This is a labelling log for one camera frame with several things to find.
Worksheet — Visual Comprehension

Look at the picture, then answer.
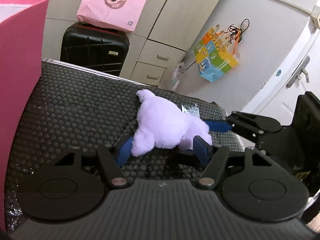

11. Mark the purple plush toy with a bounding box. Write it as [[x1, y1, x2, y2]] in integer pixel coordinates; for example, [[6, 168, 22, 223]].
[[131, 89, 212, 157]]

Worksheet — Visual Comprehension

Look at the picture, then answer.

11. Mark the black suitcase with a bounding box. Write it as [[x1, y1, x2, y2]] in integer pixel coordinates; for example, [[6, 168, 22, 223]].
[[60, 22, 130, 76]]

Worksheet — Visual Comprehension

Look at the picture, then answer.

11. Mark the pink storage box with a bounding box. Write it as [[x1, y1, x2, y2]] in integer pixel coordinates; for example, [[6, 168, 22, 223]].
[[1, 0, 49, 230]]

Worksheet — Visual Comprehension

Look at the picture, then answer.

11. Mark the black textured table mat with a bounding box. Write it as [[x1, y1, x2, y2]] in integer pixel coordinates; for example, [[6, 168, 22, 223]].
[[5, 63, 235, 239]]

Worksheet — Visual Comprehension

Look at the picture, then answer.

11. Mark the silver door handle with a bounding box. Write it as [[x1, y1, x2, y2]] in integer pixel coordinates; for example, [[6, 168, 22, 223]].
[[286, 56, 310, 88]]

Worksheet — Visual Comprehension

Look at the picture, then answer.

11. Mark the beige wardrobe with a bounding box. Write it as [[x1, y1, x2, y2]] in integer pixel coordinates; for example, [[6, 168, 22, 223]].
[[42, 0, 219, 86]]

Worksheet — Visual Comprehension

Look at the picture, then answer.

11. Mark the person's hand with ring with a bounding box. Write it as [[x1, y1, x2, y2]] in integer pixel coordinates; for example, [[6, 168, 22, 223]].
[[306, 213, 320, 233]]

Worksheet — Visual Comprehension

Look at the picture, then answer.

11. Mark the white clear hanging bag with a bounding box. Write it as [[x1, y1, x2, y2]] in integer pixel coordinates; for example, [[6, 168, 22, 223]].
[[159, 62, 186, 91]]

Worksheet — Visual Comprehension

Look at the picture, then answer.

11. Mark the colourful hanging paper bag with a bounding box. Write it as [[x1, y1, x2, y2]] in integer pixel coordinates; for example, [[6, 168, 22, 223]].
[[194, 18, 250, 82]]

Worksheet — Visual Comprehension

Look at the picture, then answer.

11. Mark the pink tote bag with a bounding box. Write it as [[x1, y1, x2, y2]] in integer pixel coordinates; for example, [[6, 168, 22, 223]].
[[76, 0, 147, 33]]

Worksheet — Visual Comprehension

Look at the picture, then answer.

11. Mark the white door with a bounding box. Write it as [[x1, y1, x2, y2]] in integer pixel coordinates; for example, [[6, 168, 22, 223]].
[[242, 30, 319, 125]]

